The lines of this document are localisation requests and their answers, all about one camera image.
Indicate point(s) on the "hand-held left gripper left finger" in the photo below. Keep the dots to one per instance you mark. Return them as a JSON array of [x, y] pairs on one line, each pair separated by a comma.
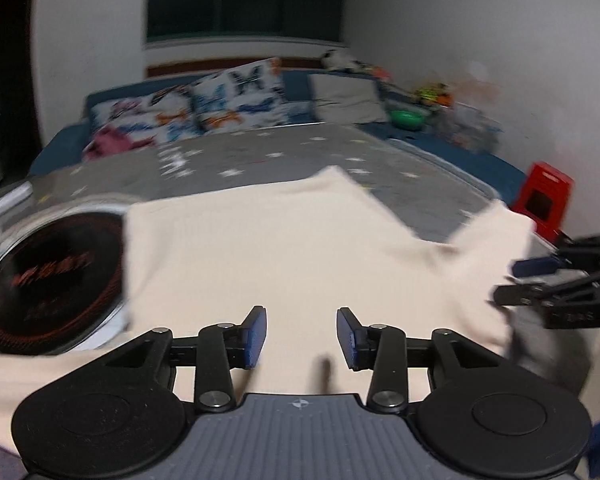
[[255, 335]]

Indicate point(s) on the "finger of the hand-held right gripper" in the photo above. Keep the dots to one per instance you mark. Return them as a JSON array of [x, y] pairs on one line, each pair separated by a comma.
[[517, 295], [532, 266]]

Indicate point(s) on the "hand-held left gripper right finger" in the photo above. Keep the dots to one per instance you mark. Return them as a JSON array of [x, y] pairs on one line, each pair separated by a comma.
[[347, 335]]

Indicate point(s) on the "cream garment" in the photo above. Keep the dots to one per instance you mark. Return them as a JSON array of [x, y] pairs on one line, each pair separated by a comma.
[[280, 250]]

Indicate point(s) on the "red plastic stool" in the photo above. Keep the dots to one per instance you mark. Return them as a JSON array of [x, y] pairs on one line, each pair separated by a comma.
[[550, 180]]

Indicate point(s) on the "colourful toy pile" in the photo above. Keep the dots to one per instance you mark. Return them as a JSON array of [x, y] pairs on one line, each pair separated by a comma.
[[465, 127]]

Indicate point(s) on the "green bowl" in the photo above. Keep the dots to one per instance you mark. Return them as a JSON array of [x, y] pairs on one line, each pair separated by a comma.
[[406, 119]]

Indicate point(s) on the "round black induction cooktop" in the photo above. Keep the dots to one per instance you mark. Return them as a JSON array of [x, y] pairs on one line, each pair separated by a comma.
[[50, 280]]

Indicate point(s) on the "beige cushion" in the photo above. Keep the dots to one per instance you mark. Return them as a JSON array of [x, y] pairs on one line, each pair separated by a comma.
[[347, 100]]

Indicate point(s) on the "butterfly print cushion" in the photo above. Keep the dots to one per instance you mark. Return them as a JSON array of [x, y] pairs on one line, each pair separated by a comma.
[[240, 100], [145, 115]]

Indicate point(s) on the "pink garment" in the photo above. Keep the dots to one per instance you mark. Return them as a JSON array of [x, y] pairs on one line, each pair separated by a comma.
[[112, 142]]

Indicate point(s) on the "small orange toy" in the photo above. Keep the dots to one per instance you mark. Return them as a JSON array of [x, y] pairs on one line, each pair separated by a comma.
[[380, 74]]

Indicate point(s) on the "blue sofa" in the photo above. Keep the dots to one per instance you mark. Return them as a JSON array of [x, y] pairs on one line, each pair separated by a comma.
[[65, 145]]

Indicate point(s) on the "black white plush toy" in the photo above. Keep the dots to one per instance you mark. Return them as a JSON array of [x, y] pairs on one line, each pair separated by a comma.
[[337, 60]]

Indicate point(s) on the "dark window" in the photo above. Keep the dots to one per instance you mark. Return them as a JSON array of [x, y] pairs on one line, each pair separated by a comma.
[[255, 0]]

